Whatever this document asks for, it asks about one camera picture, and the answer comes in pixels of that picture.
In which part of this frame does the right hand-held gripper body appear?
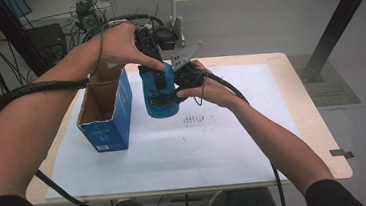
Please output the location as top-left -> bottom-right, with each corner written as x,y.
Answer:
168,40 -> 210,89

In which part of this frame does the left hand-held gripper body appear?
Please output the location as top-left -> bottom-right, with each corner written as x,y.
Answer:
133,21 -> 180,65

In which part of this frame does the blue translucent bottle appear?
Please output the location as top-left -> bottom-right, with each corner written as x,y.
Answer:
138,59 -> 182,121

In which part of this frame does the blue cardboard box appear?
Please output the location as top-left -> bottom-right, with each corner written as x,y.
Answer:
71,60 -> 138,155

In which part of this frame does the person's left hand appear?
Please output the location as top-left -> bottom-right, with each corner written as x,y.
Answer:
95,19 -> 166,78

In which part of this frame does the person's right hand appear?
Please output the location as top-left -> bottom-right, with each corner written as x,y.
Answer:
172,55 -> 250,115

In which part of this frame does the white background desk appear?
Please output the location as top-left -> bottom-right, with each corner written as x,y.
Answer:
88,0 -> 220,56

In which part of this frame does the white paper sheet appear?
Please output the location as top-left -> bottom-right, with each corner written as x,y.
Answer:
35,56 -> 304,202

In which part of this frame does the black device on stand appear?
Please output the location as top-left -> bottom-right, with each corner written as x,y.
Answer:
74,0 -> 101,32

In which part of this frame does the black computer case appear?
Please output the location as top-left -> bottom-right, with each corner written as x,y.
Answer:
24,22 -> 70,68

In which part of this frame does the person's right leg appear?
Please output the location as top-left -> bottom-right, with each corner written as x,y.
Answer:
204,185 -> 280,206

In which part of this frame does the wooden table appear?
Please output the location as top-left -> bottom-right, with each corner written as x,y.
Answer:
15,44 -> 354,206

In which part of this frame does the grey floor mat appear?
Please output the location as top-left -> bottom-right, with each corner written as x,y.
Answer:
287,50 -> 362,110

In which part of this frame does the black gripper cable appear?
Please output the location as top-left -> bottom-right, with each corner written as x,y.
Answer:
201,66 -> 287,206

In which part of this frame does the thick black sleeved cable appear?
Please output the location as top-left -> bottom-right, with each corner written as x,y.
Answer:
0,75 -> 110,206

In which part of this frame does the black metal post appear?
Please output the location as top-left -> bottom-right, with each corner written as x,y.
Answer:
293,0 -> 366,85

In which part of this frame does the small metal bracket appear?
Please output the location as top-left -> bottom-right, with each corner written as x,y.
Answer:
329,147 -> 356,161

